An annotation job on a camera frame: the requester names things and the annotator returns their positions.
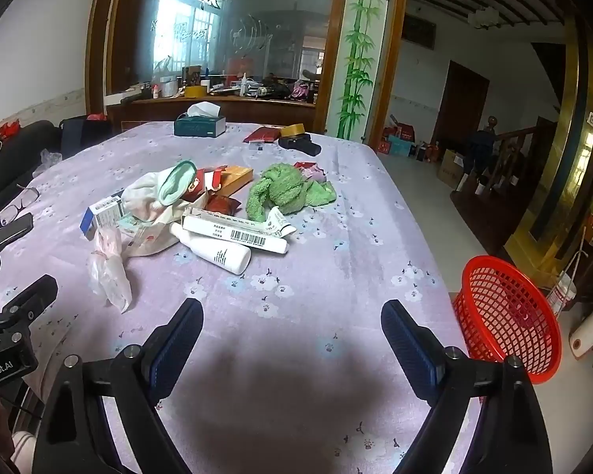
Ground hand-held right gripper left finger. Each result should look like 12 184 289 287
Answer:
32 297 204 474

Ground blue white medicine box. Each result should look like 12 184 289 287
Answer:
79 195 127 241

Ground dark red snack packet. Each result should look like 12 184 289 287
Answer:
204 194 241 215

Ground open cardboard box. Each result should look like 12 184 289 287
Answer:
437 149 468 189

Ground dark jacket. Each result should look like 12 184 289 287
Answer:
467 128 500 173

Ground framed wall plaque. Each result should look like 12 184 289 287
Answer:
400 12 436 50

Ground long white barcode box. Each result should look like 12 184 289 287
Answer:
182 207 290 254

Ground green towel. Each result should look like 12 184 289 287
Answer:
246 162 337 224

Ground wet wipe pack red label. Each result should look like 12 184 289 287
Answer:
121 202 183 258

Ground red plastic basket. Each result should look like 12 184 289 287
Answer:
452 255 563 385

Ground black sofa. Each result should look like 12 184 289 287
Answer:
0 119 62 228

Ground ceiling lamp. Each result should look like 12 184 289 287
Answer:
467 5 505 28

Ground teal tissue box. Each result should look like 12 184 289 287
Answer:
173 101 227 138

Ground black handheld device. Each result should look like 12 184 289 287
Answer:
278 133 323 156

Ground black phone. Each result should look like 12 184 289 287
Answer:
0 213 34 258

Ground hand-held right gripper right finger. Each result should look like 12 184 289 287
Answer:
380 299 554 474

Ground pinkish clear plastic bag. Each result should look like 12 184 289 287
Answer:
88 224 133 314

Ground dark wooden door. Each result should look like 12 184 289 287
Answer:
432 59 490 151

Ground wooden cabinet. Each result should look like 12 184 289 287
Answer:
106 94 317 134

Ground white plastic bottle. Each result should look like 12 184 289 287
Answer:
170 221 253 275

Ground white tube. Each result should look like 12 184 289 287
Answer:
264 206 297 238

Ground red pink wrapper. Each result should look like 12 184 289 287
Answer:
294 160 328 184

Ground eyeglasses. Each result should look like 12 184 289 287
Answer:
0 184 40 228

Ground white bucket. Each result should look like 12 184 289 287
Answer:
546 271 579 312

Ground etched glass partition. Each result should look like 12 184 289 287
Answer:
85 0 410 149

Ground white sock mint cuff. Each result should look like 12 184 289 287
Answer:
123 159 197 223

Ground wooden stair railing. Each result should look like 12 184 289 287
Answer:
449 116 559 238

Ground orange box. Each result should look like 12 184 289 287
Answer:
212 165 254 196

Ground golden pillar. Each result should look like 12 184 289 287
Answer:
504 10 593 277

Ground flat red packet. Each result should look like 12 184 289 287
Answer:
243 126 280 144

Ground red white carton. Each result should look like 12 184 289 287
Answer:
185 167 228 203

